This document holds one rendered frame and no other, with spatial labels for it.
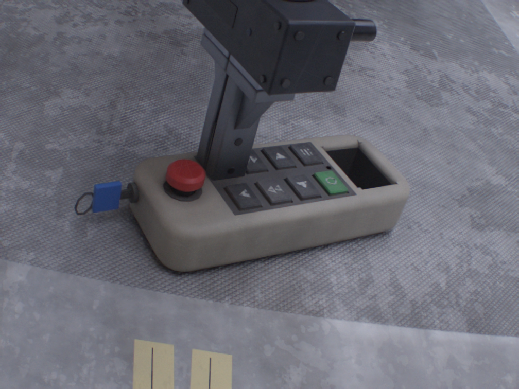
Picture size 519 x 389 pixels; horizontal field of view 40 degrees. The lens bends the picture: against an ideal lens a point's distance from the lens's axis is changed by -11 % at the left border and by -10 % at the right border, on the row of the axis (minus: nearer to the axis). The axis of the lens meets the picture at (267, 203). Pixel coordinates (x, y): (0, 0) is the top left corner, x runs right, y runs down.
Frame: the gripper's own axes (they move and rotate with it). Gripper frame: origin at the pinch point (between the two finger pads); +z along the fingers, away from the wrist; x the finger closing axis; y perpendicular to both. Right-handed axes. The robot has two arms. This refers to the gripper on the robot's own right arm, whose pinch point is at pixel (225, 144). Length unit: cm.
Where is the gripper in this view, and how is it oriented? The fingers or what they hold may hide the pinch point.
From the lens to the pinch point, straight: 53.5
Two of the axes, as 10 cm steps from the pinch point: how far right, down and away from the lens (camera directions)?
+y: 8.5, -1.4, 5.0
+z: -2.3, 7.7, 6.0
